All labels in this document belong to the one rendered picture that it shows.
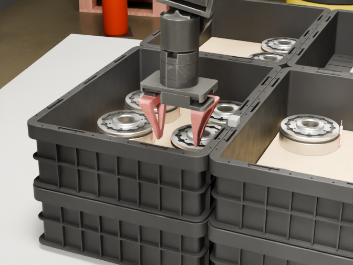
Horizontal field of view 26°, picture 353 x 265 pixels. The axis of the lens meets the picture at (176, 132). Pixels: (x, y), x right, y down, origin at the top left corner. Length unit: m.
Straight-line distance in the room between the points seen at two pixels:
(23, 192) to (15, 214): 0.08
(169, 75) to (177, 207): 0.19
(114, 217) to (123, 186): 0.05
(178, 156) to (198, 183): 0.05
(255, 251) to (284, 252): 0.04
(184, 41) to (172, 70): 0.05
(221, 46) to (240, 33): 0.06
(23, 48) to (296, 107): 3.10
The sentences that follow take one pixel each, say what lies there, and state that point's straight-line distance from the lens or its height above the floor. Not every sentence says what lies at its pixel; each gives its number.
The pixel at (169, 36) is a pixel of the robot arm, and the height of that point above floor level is 1.08.
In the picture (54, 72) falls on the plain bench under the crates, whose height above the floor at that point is 0.70.
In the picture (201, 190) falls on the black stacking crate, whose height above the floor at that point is 0.87.
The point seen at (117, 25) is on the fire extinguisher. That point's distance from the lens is 4.36.
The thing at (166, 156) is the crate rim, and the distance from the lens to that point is 1.09.
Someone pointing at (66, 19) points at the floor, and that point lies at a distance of 4.87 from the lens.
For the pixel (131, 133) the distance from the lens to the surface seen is 1.30.
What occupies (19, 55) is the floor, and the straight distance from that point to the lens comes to 4.28.
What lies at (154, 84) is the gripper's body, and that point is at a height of 1.00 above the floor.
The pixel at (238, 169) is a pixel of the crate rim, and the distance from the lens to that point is 1.05.
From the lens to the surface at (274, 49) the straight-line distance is 1.71.
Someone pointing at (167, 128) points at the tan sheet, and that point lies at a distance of 1.39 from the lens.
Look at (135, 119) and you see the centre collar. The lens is 1.33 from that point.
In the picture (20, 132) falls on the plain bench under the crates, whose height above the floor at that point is 0.70.
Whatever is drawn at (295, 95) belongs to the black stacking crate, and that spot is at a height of 0.88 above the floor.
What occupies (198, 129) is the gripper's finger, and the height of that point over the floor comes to 0.94.
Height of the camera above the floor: 1.42
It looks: 26 degrees down
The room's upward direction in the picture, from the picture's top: straight up
